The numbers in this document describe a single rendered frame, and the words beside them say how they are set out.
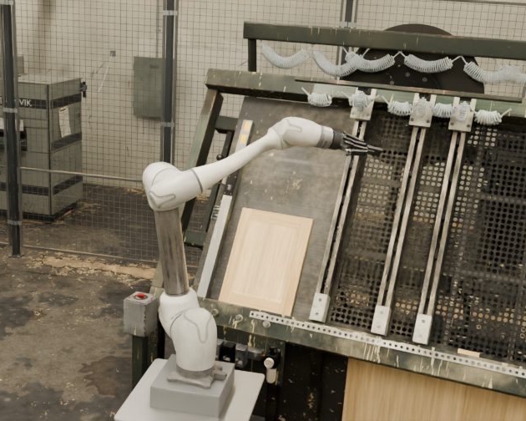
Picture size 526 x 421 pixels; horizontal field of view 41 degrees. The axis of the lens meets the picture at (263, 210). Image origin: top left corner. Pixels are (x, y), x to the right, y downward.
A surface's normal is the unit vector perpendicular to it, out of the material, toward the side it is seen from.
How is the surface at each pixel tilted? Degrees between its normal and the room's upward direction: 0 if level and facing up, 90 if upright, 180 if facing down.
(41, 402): 0
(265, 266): 59
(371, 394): 90
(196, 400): 90
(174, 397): 90
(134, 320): 90
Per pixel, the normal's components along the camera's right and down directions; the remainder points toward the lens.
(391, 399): -0.37, 0.24
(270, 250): -0.28, -0.29
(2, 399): 0.06, -0.96
